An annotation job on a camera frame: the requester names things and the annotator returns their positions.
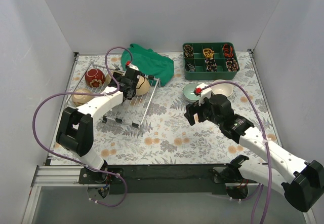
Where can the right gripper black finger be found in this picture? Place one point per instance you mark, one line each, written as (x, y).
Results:
(203, 112)
(193, 113)

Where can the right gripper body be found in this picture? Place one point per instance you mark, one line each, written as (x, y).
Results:
(194, 111)

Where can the pale green bowl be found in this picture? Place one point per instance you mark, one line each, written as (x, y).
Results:
(188, 92)

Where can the white bowl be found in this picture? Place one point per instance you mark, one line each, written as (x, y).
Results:
(223, 88)

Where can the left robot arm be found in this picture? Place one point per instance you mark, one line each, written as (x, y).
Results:
(76, 128)

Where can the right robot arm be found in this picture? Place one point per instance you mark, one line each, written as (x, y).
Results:
(300, 182)

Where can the tan bowl with logo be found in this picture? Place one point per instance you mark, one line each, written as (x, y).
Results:
(142, 87)

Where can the beige flower bowl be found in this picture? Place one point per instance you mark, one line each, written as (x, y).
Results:
(108, 79)

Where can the red floral bowl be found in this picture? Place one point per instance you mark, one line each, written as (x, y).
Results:
(94, 78)

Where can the green cloth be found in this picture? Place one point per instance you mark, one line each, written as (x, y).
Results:
(152, 63)

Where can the grey black folded sock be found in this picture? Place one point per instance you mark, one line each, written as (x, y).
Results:
(189, 67)

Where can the black pink floral rolled sock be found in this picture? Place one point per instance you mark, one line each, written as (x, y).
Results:
(211, 65)

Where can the green compartment organizer box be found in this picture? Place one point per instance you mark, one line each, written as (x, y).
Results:
(198, 60)

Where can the beige bowl front left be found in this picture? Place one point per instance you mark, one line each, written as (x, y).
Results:
(79, 100)

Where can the yellow rolled sock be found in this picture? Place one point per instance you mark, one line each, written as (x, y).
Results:
(208, 53)

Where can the leopard print rolled sock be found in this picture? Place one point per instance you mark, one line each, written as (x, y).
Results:
(188, 51)

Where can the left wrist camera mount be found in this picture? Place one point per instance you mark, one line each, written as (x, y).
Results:
(130, 68)

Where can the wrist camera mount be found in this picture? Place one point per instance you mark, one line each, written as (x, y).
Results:
(130, 68)
(202, 91)

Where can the silver wire dish rack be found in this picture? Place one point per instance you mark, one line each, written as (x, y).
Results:
(131, 112)

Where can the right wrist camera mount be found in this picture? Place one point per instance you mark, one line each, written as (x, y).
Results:
(202, 91)

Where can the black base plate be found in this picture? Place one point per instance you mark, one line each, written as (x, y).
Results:
(167, 178)

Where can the aluminium frame rail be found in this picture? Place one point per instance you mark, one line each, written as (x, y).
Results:
(49, 176)

